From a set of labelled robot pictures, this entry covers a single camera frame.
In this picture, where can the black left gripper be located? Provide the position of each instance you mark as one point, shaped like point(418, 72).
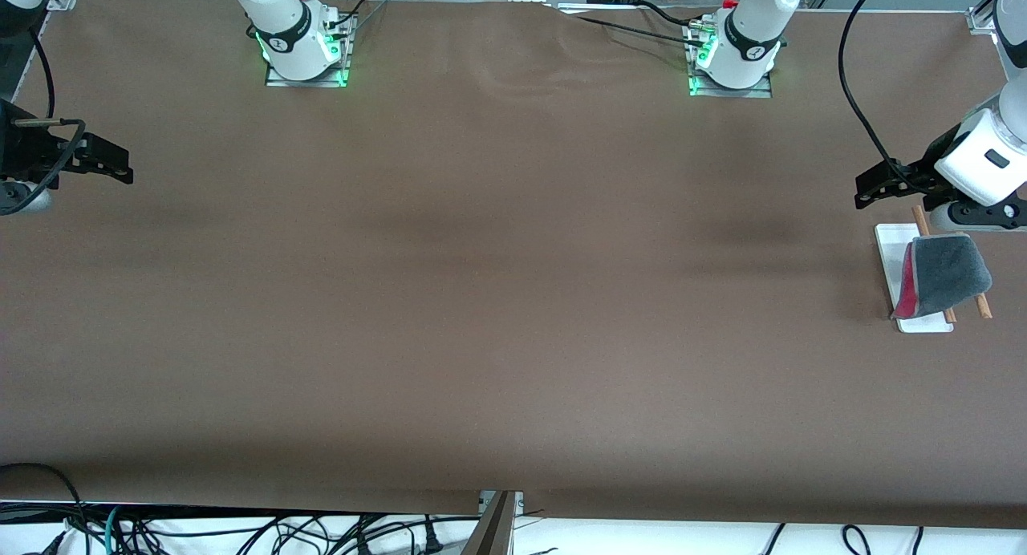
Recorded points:
point(924, 170)

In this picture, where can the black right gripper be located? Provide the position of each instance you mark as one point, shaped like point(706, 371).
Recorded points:
point(22, 150)

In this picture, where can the grey towel with red edge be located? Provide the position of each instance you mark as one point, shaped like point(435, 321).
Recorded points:
point(947, 270)

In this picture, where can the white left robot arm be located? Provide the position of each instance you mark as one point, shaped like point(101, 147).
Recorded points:
point(746, 26)

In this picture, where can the white rack with wooden rods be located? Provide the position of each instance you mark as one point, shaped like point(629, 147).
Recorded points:
point(886, 250)

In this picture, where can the white flat sheet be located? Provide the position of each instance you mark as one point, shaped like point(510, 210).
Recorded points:
point(602, 9)

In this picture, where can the brown table cover sheet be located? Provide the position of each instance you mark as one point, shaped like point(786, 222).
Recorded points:
point(513, 338)

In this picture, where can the dark brown support beam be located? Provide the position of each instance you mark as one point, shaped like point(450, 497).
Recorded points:
point(491, 535)

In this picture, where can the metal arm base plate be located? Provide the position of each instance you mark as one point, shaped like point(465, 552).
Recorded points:
point(309, 83)
point(754, 93)

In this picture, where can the silver metal table bracket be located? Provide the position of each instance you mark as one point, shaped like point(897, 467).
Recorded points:
point(517, 503)

